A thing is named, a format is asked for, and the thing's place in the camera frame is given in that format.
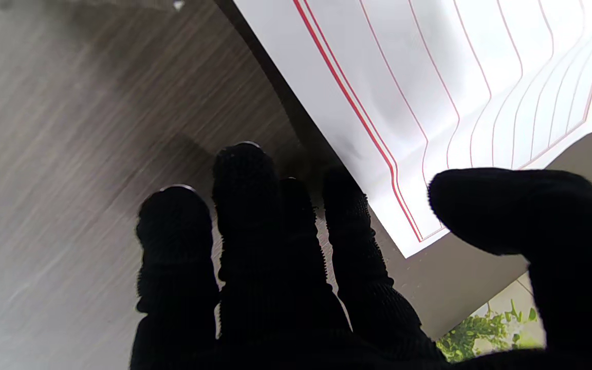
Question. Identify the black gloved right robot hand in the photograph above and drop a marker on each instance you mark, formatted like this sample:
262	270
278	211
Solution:
275	308

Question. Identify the red lined paper sheet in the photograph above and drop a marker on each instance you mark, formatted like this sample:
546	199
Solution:
404	77

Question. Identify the garden window backdrop banner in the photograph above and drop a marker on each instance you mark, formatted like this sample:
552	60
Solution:
491	324

